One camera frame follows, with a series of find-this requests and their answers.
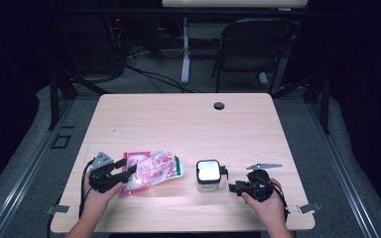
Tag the grey metal rail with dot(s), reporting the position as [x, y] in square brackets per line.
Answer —
[340, 172]
[29, 172]

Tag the black metal stand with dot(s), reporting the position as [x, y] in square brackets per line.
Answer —
[325, 109]
[54, 105]

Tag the clear square jar black lid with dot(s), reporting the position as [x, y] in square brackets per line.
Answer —
[208, 172]

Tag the black computer tower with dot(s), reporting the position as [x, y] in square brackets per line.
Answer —
[92, 49]

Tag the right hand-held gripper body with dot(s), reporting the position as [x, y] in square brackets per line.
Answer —
[259, 186]

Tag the white desk leg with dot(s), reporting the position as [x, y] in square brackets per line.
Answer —
[263, 79]
[186, 66]

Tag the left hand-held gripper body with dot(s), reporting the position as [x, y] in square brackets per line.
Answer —
[101, 178]

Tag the grey metal bracket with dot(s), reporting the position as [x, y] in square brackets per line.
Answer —
[309, 208]
[57, 209]

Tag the pink and white plastic bag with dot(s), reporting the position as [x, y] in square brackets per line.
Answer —
[152, 170]

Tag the person's left hand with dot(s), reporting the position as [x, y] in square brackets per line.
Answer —
[96, 201]

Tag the black folding chair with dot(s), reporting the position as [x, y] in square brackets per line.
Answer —
[258, 33]

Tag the person's right hand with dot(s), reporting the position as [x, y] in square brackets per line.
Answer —
[271, 211]

